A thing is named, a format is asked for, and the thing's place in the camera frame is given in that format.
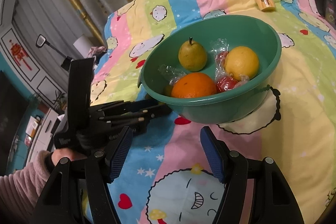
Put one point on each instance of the green pear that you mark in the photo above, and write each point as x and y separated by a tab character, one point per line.
192	55

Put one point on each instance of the pink sleeve forearm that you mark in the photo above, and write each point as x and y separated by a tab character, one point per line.
20	191

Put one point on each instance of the clear plastic bottle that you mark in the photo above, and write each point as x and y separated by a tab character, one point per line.
330	11

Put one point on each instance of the yellow lemon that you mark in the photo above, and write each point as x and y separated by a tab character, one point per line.
241	62

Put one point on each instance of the person left hand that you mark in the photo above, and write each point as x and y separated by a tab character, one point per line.
66	152

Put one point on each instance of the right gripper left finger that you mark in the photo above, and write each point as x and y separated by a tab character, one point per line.
116	152

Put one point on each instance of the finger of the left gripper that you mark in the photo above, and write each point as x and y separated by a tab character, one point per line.
140	116
117	108

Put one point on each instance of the green plastic bowl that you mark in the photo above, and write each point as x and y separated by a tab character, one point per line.
236	30

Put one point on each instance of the potted plant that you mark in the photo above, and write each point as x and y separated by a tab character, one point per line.
60	103

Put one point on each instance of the red chinese knot decoration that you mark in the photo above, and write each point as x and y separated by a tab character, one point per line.
19	54

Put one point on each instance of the orange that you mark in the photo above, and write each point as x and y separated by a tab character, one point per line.
194	85

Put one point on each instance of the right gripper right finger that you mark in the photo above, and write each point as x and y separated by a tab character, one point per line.
226	165

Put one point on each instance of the white cylinder lamp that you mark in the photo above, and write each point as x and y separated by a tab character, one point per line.
83	45

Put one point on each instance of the red cherry tomato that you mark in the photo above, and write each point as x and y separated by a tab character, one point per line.
220	58

